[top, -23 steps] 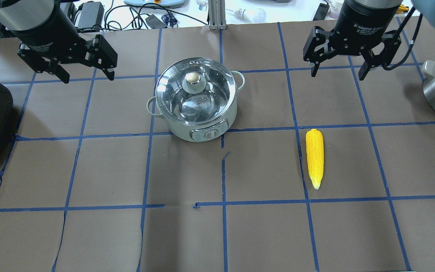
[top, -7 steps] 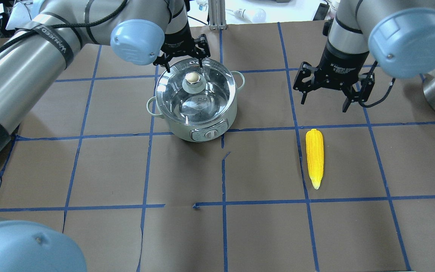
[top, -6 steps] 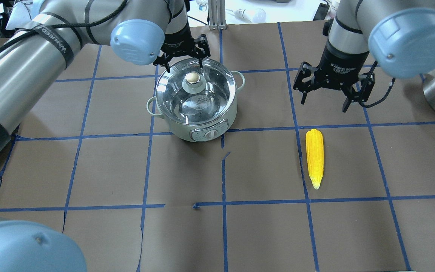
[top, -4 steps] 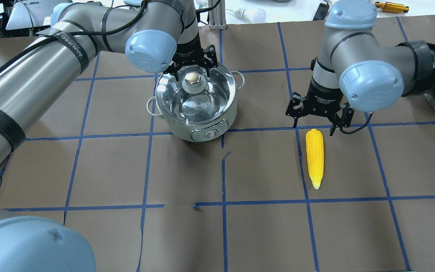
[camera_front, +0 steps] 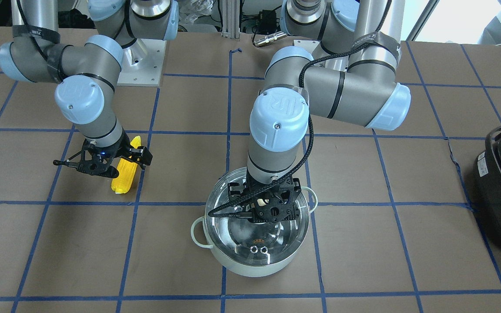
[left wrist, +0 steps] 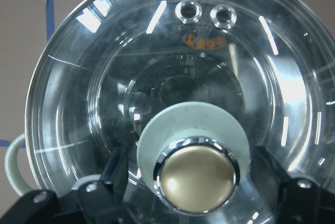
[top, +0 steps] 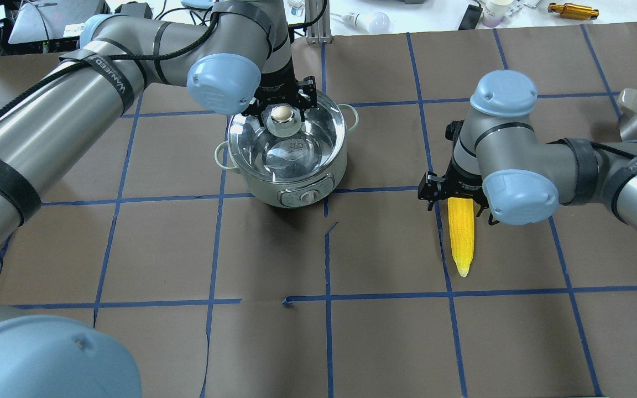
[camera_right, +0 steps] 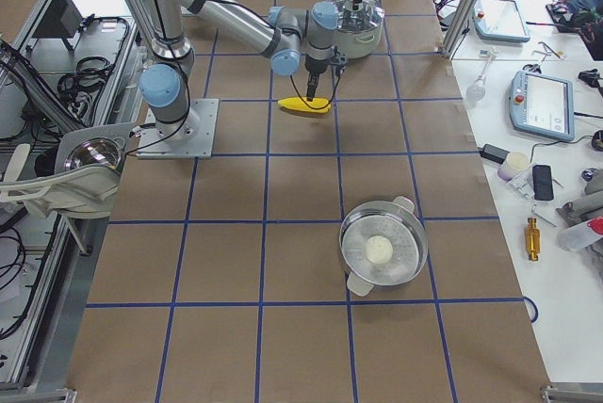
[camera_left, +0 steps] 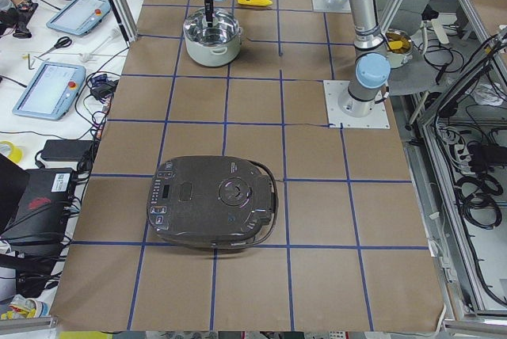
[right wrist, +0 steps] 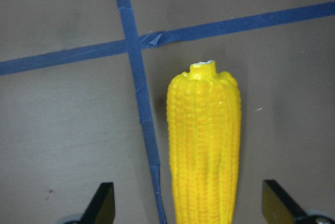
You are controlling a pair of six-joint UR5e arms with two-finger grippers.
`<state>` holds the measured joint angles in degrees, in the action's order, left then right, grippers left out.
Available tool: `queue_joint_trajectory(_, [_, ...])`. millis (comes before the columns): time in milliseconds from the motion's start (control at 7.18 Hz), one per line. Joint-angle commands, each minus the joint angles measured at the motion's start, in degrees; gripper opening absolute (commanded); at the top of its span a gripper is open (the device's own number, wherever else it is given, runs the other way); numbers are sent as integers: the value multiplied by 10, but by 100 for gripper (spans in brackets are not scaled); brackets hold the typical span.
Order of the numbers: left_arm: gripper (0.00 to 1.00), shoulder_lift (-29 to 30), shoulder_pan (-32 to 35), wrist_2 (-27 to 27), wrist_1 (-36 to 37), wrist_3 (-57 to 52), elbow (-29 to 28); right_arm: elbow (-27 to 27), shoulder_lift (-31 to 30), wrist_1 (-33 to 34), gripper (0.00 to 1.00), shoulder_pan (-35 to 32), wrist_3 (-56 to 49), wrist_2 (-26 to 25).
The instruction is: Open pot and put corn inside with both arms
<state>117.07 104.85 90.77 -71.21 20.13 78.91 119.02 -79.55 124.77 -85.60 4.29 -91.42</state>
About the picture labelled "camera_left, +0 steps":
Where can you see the far blue teach pendant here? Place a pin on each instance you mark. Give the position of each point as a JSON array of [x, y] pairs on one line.
[[80, 16]]

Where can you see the yellow tape roll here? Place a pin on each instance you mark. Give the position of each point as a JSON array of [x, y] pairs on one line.
[[10, 151]]

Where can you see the near blue teach pendant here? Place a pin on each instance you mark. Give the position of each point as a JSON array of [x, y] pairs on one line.
[[51, 91]]

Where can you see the blue teach pendant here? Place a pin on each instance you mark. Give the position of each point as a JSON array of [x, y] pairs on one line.
[[51, 91], [80, 16]]

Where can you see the pale green electric pot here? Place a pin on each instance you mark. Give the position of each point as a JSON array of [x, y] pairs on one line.
[[214, 56]]

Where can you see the yellow plastic corn cob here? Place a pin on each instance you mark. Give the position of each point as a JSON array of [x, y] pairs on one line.
[[255, 3]]

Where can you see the black power adapter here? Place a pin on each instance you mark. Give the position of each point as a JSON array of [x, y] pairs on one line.
[[63, 150]]

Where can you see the black laptop computer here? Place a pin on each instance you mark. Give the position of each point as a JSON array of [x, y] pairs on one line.
[[34, 205]]

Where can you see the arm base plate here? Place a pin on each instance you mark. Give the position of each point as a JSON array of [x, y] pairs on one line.
[[343, 111], [331, 6]]

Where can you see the steel bowl on chair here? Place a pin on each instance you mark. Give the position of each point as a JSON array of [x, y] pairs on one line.
[[400, 48]]

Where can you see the black scissors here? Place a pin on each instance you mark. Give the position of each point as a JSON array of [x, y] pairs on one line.
[[62, 42]]

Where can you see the grey office chair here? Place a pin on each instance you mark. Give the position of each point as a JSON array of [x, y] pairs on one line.
[[415, 75]]

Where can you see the glass pot lid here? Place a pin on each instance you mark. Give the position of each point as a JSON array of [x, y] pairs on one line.
[[223, 30]]

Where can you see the black rice cooker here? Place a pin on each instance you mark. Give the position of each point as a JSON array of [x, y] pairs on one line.
[[213, 202]]

